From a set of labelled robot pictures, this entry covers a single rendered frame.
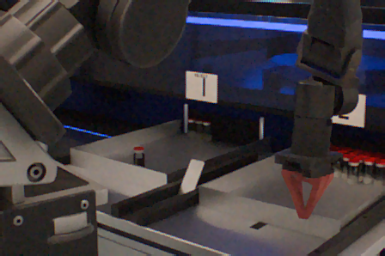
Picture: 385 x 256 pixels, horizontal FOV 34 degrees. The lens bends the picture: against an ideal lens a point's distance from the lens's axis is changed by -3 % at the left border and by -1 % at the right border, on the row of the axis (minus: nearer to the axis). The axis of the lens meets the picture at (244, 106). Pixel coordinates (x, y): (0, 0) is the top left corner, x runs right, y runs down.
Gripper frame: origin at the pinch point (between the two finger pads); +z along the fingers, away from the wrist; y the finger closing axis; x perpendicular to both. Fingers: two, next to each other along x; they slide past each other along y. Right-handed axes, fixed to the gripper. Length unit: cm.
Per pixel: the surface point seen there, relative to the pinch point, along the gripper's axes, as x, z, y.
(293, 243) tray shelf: -0.4, 3.9, -3.2
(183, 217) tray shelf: 18.8, 3.9, -4.7
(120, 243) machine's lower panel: 67, 29, 33
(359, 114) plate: 3.2, -13.1, 26.0
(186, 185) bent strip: 24.7, 1.0, 3.2
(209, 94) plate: 38.2, -12.9, 27.1
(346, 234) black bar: -7.4, 1.6, -0.5
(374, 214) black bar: -7.7, 0.4, 9.3
